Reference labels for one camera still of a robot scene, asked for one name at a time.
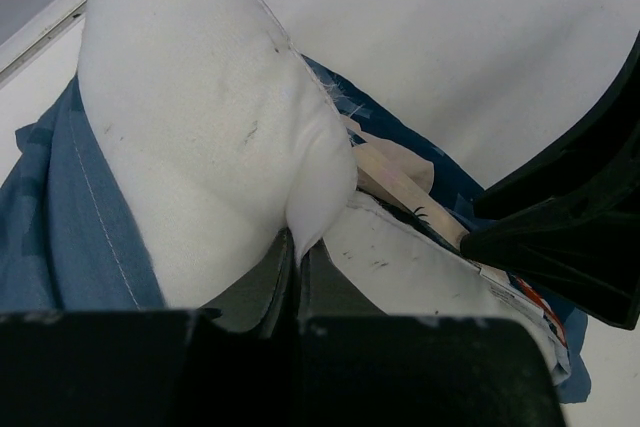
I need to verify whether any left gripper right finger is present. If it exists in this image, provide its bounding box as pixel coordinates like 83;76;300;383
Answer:
299;241;386;320

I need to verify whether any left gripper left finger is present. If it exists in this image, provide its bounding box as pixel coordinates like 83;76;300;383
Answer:
201;229;295;337

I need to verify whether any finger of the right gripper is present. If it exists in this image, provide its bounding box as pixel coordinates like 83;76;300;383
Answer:
461;216;639;330
473;41;639;220

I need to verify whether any white pillow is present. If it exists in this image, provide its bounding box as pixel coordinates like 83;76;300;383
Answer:
74;0;571;388

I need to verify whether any blue letter-print pillowcase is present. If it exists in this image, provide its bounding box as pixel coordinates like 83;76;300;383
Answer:
1;65;591;403

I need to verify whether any aluminium right side rail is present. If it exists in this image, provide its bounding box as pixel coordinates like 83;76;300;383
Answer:
1;0;87;86

